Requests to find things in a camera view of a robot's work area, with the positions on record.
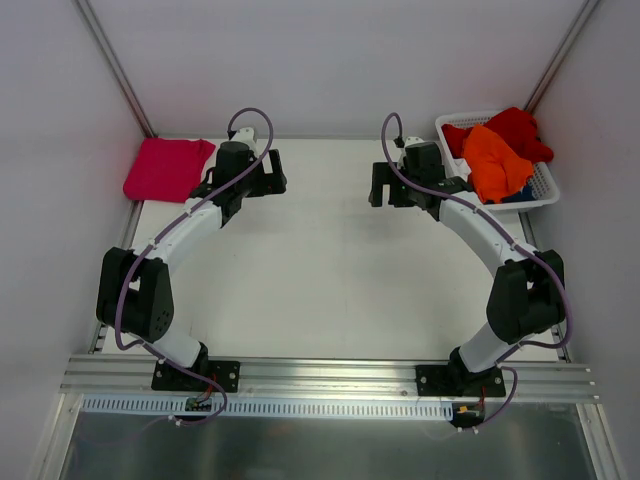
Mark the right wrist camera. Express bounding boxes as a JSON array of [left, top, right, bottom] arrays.
[[393, 136, 425, 149]]

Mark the white plastic basket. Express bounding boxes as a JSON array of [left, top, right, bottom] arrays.
[[435, 110, 560, 212]]

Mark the blue white t shirt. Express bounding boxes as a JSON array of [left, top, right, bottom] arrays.
[[463, 157, 534, 204]]

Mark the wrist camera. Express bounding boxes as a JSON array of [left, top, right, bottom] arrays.
[[393, 136, 425, 149], [230, 127, 257, 151]]

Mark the orange t shirt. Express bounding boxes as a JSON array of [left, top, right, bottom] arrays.
[[463, 125, 534, 204]]

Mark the red t shirt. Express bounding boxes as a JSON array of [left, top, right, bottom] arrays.
[[441, 107, 554, 163]]

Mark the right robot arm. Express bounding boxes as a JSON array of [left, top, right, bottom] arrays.
[[369, 137, 567, 396]]

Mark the aluminium mounting rail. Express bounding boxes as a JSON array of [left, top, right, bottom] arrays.
[[60, 354, 601, 404]]

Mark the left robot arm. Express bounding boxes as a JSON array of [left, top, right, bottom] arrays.
[[96, 140, 287, 390]]

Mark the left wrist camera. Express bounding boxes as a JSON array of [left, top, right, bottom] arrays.
[[230, 127, 257, 151]]

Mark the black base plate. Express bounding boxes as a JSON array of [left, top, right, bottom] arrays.
[[151, 360, 241, 393], [415, 365, 506, 398]]

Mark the white slotted cable duct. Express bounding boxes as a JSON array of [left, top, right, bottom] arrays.
[[81, 394, 454, 421]]

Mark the folded pink t shirt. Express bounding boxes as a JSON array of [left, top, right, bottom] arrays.
[[123, 138, 216, 204]]

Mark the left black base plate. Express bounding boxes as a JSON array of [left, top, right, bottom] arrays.
[[151, 360, 241, 393]]

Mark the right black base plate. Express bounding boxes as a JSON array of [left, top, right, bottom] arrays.
[[415, 365, 506, 398]]

